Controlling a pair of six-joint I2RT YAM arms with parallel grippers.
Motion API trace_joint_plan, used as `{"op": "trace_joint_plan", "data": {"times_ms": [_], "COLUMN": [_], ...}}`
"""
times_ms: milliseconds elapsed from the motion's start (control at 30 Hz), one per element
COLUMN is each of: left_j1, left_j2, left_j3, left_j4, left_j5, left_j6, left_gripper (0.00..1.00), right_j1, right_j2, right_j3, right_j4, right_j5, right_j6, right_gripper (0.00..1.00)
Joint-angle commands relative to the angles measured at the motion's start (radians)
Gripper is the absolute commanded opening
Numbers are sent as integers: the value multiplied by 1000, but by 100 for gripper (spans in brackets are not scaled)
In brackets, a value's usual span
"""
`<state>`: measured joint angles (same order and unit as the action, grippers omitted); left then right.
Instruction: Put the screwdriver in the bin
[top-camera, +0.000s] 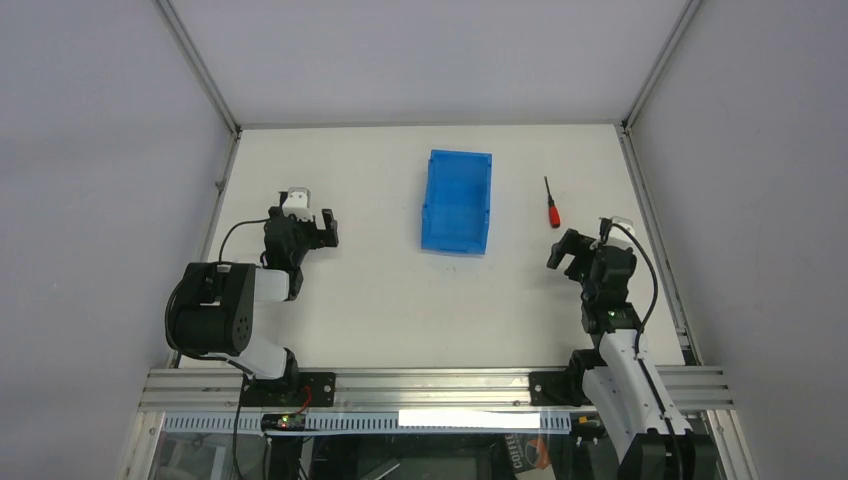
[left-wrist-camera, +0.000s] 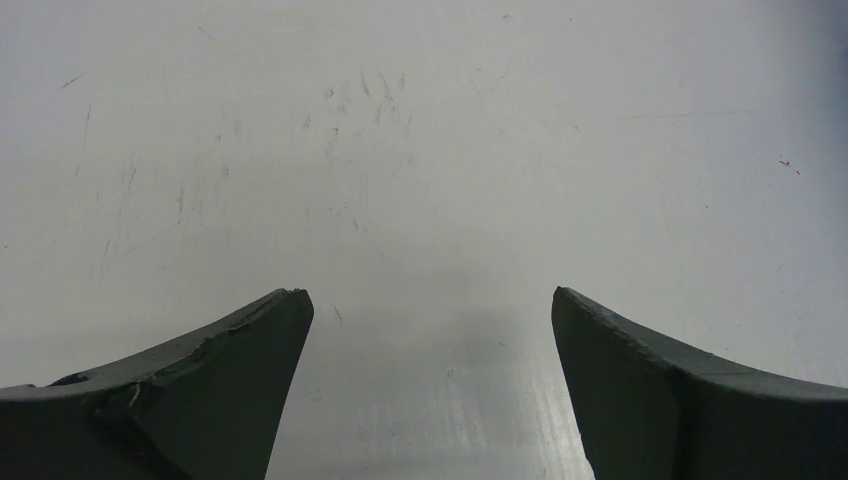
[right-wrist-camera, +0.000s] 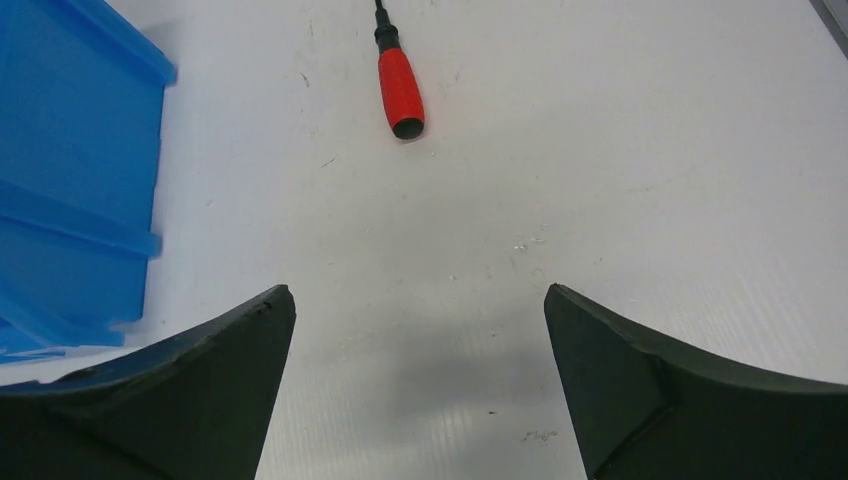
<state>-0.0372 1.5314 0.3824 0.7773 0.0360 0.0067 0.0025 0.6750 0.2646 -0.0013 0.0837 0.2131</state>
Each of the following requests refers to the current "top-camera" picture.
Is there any red handled screwdriver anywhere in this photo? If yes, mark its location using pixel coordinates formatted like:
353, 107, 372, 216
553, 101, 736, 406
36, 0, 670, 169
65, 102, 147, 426
544, 176, 561, 229

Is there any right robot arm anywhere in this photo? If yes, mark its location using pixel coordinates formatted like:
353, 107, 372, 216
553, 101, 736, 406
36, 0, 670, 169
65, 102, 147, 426
545, 218, 718, 479

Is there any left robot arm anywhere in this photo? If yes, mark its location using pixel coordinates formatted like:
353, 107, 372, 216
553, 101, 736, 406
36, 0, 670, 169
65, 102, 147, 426
164, 207, 339, 386

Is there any blue plastic bin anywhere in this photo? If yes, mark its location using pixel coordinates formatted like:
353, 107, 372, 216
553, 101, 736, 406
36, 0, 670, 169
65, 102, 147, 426
420, 150, 492, 255

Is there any small green circuit board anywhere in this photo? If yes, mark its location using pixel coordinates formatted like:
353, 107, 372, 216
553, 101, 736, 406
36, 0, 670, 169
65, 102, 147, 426
260, 414, 307, 432

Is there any coffee labelled box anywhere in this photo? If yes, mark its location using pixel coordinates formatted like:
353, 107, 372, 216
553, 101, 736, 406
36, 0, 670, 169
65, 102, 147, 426
504, 433, 550, 474

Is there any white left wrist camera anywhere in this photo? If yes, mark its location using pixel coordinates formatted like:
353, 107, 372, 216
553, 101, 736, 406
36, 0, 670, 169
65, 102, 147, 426
279, 187, 315, 222

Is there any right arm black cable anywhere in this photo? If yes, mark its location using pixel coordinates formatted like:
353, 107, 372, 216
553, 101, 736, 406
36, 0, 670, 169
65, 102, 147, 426
609, 222, 660, 333

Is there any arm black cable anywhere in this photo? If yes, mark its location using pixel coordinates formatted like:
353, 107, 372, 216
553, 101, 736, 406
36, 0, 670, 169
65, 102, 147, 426
609, 222, 660, 333
218, 219, 272, 264

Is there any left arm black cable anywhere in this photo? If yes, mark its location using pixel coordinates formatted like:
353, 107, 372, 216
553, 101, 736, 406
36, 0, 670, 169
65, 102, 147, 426
218, 219, 272, 264

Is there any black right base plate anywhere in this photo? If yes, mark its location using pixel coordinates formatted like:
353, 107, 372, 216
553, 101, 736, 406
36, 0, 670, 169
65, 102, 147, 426
528, 370, 590, 407

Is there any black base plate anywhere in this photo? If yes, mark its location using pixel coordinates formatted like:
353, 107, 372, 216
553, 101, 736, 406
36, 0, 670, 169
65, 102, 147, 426
239, 371, 337, 408
528, 370, 590, 407

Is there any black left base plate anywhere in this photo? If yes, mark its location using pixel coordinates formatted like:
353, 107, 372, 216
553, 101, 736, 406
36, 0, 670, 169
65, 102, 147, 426
239, 371, 337, 408

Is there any aluminium front rail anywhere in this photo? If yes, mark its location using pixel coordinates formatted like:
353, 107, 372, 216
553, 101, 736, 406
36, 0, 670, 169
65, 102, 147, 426
137, 367, 735, 413

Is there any white slotted cable duct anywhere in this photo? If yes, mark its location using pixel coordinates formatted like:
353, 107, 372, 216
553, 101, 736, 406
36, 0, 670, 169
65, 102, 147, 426
163, 409, 572, 436

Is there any aluminium left frame post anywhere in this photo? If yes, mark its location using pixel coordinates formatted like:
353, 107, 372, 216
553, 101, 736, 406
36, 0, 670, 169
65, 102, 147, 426
153, 0, 241, 136

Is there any aluminium frame post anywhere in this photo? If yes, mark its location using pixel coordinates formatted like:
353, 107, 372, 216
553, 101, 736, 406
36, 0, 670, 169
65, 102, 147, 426
153, 0, 241, 136
621, 0, 704, 132

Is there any aluminium right frame post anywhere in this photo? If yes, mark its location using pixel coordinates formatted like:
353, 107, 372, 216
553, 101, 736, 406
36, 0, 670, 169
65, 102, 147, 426
621, 0, 704, 132

